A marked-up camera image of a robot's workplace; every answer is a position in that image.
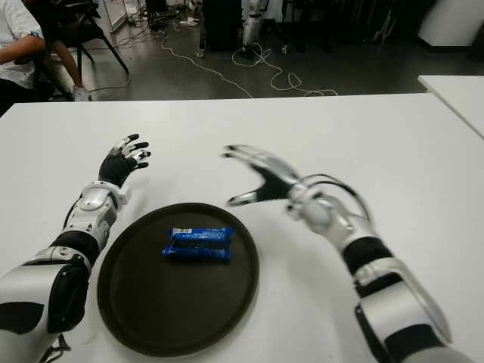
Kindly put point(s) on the round dark brown tray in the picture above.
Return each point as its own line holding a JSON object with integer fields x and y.
{"x": 177, "y": 280}

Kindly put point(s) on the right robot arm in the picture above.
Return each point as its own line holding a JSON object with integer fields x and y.
{"x": 370, "y": 272}

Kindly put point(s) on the blue Oreo cookie packet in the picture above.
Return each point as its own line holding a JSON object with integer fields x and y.
{"x": 198, "y": 246}

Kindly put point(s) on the seated person white shirt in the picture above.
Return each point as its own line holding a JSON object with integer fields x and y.
{"x": 17, "y": 38}

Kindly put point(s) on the silver humanoid robot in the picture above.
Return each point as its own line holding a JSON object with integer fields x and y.
{"x": 252, "y": 26}

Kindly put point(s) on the black chair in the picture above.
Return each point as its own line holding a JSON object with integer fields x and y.
{"x": 79, "y": 26}

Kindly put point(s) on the white glass cabinet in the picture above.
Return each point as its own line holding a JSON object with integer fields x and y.
{"x": 117, "y": 15}

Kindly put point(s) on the white curved panel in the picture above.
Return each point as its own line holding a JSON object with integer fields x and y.
{"x": 453, "y": 22}

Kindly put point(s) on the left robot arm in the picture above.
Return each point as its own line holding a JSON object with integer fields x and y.
{"x": 41, "y": 283}

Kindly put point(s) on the white side table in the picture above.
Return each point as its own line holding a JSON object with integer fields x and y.
{"x": 461, "y": 98}

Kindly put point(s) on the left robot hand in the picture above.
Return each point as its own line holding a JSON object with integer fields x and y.
{"x": 115, "y": 166}

